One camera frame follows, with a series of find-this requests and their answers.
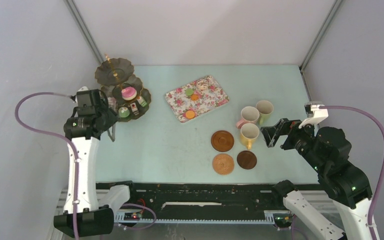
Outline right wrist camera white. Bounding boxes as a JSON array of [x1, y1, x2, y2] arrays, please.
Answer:
[[298, 101, 329, 129]]

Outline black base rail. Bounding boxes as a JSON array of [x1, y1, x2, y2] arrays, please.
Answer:
[[96, 181, 290, 224]]

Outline yellow mug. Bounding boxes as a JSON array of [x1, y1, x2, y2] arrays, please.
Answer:
[[239, 123, 260, 150]]

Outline pink frosted donut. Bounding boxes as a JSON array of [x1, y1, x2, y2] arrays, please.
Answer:
[[121, 86, 138, 101]]

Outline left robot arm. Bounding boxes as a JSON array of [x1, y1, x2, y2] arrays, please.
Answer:
[[53, 86, 138, 240]]

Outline orange round biscuit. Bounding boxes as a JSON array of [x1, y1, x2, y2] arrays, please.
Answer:
[[184, 110, 196, 120]]

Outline woven rattan coaster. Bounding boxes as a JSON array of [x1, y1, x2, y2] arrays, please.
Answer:
[[212, 153, 235, 175]]

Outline white chocolate-drizzled donut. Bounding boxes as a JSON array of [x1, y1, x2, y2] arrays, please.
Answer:
[[195, 78, 210, 91], [107, 97, 117, 110]]

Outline metal serving tongs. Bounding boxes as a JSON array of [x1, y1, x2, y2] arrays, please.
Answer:
[[107, 124, 116, 142]]

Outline green macaron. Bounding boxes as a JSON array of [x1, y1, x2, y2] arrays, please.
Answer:
[[184, 88, 195, 97]]

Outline small orange macaron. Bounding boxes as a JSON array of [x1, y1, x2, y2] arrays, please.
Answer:
[[190, 94, 200, 101]]

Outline green round cake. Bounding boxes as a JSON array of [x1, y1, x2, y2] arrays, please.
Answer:
[[118, 106, 130, 118]]

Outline light brown wooden coaster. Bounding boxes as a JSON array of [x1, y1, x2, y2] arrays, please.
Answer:
[[210, 130, 235, 153]]

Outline chocolate cake slice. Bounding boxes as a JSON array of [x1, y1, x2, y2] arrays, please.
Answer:
[[130, 102, 140, 116]]

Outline green layered cake slice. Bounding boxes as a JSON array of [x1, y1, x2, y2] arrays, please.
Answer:
[[136, 95, 148, 107]]

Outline floral rectangular tray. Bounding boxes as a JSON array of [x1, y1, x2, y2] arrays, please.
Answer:
[[164, 75, 230, 123]]

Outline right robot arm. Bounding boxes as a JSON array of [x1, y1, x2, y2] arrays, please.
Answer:
[[260, 118, 379, 240]]

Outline dark brown wooden coaster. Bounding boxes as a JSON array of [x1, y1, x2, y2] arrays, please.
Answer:
[[236, 150, 258, 170]]

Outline green mug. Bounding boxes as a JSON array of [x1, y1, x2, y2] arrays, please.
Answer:
[[255, 100, 274, 126]]

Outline pink mug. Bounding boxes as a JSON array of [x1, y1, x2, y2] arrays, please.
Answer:
[[236, 106, 260, 129]]

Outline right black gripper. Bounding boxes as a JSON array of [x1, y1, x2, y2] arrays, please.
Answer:
[[258, 115, 326, 172]]

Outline three-tier dark dessert stand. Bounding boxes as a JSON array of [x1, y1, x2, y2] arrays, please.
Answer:
[[94, 54, 152, 123]]

